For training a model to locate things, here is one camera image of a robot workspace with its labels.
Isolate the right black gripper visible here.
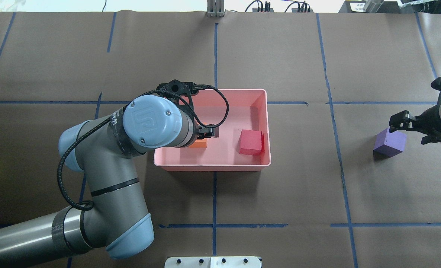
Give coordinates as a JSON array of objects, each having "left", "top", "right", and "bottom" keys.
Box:
[{"left": 389, "top": 106, "right": 441, "bottom": 145}]

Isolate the orange foam block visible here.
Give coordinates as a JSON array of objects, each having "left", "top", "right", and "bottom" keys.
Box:
[{"left": 188, "top": 139, "right": 207, "bottom": 149}]

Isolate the purple foam block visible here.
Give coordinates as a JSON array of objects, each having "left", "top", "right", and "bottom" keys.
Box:
[{"left": 373, "top": 127, "right": 407, "bottom": 157}]

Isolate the red foam block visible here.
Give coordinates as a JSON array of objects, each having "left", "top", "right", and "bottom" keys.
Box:
[{"left": 239, "top": 129, "right": 264, "bottom": 155}]

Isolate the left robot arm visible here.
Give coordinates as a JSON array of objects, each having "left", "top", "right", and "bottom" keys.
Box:
[{"left": 0, "top": 93, "right": 219, "bottom": 268}]

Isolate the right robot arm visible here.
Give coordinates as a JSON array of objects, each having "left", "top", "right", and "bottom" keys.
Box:
[{"left": 388, "top": 100, "right": 441, "bottom": 145}]

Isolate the pink plastic bin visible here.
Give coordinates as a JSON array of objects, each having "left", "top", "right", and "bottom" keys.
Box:
[{"left": 154, "top": 88, "right": 271, "bottom": 172}]

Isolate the aluminium frame post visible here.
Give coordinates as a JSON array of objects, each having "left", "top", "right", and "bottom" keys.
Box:
[{"left": 206, "top": 0, "right": 225, "bottom": 17}]

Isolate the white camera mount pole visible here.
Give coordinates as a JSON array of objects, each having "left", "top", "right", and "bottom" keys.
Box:
[{"left": 164, "top": 256, "right": 263, "bottom": 268}]

